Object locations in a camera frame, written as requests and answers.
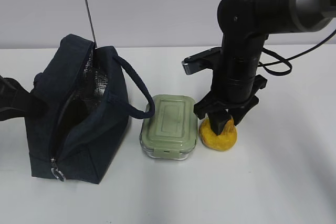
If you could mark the yellow pear shaped fruit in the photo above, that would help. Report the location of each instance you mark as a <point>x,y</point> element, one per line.
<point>222,142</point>

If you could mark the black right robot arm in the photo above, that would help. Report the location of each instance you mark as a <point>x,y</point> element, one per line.
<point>246,25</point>

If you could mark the dark navy fabric lunch bag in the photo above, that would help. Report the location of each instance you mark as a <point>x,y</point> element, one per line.
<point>90,93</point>

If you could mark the green lidded glass food container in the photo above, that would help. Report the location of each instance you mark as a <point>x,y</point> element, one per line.
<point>172,132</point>

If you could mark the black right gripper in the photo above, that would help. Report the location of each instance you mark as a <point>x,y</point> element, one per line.
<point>213,104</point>

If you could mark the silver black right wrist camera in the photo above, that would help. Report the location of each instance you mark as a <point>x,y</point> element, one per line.
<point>207,59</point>

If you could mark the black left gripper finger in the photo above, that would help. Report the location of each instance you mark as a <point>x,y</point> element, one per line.
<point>16,102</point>

